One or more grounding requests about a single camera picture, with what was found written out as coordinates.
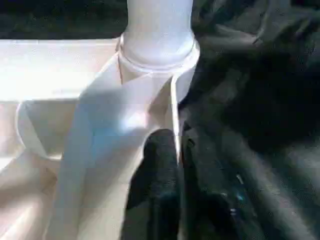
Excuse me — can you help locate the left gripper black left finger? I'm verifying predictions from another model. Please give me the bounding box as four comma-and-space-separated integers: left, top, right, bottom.
119, 128, 181, 240

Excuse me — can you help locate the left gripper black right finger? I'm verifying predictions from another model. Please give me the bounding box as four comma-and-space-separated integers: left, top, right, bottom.
180, 121, 264, 240

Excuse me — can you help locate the white plastic table top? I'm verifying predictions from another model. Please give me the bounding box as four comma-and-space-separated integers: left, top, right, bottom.
0, 37, 201, 240

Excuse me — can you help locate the white plastic table leg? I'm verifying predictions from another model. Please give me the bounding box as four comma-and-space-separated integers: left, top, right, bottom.
117, 0, 201, 73

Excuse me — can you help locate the black work mat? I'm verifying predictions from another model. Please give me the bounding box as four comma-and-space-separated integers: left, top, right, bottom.
0, 0, 320, 240

